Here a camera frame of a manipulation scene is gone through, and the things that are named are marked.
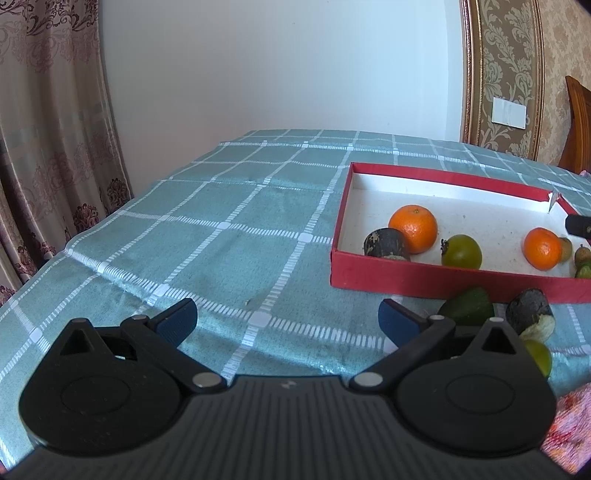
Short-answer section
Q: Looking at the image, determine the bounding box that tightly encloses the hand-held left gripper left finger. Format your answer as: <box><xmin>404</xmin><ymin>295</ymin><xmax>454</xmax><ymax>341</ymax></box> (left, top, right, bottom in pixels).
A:
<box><xmin>46</xmin><ymin>298</ymin><xmax>227</xmax><ymax>394</ymax></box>

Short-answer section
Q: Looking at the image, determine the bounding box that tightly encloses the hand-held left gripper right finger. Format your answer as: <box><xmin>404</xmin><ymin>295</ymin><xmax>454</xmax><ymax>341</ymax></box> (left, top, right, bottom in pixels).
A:
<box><xmin>349</xmin><ymin>299</ymin><xmax>532</xmax><ymax>394</ymax></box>

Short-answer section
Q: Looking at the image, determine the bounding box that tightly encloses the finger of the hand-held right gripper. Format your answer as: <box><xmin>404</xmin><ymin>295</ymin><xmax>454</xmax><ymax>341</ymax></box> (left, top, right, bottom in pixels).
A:
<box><xmin>566</xmin><ymin>215</ymin><xmax>591</xmax><ymax>239</ymax></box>

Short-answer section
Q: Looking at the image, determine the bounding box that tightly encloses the red cardboard box tray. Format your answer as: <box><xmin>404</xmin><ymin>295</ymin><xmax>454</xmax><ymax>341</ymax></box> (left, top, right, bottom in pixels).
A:
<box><xmin>330</xmin><ymin>161</ymin><xmax>591</xmax><ymax>305</ymax></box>

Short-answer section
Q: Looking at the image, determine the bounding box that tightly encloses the orange tangerine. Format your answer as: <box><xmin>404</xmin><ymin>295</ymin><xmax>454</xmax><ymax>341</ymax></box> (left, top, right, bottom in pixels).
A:
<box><xmin>388</xmin><ymin>204</ymin><xmax>438</xmax><ymax>254</ymax></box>
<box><xmin>522</xmin><ymin>227</ymin><xmax>563</xmax><ymax>271</ymax></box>

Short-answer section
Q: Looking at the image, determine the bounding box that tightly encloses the green tomato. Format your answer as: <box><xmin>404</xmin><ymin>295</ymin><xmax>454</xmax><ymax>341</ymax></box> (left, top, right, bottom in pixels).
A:
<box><xmin>441</xmin><ymin>234</ymin><xmax>483</xmax><ymax>270</ymax></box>

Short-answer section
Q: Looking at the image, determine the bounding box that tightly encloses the dark green avocado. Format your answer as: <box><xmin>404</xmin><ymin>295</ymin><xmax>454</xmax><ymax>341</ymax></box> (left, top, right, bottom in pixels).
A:
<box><xmin>438</xmin><ymin>287</ymin><xmax>496</xmax><ymax>327</ymax></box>

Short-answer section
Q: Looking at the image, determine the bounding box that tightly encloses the dark round fruit in box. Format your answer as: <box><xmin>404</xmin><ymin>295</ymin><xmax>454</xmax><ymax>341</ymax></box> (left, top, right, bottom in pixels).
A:
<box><xmin>363</xmin><ymin>227</ymin><xmax>411</xmax><ymax>262</ymax></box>

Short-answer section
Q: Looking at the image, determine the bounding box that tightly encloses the dark fruit on table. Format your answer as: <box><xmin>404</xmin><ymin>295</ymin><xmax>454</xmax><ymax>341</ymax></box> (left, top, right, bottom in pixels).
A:
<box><xmin>505</xmin><ymin>288</ymin><xmax>556</xmax><ymax>343</ymax></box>

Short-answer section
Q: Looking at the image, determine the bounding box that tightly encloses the green lime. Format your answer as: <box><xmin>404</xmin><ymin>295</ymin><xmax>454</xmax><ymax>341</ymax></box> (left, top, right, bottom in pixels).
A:
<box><xmin>522</xmin><ymin>340</ymin><xmax>552</xmax><ymax>379</ymax></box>

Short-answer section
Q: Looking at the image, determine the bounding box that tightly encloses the pink towel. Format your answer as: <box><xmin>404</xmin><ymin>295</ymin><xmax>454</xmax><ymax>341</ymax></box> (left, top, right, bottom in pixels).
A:
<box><xmin>540</xmin><ymin>385</ymin><xmax>591</xmax><ymax>476</ymax></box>

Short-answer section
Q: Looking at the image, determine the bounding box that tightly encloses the patterned brown curtain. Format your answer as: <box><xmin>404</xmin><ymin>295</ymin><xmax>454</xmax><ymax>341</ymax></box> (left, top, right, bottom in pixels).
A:
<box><xmin>0</xmin><ymin>0</ymin><xmax>134</xmax><ymax>305</ymax></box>

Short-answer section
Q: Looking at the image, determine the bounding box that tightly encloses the white wall switch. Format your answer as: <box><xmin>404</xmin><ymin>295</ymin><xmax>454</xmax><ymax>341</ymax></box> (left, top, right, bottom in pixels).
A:
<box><xmin>492</xmin><ymin>96</ymin><xmax>528</xmax><ymax>129</ymax></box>

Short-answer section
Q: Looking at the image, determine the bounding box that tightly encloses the gold wall moulding frame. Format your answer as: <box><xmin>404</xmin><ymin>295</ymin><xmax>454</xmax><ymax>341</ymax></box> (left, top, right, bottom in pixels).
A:
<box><xmin>459</xmin><ymin>0</ymin><xmax>546</xmax><ymax>162</ymax></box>

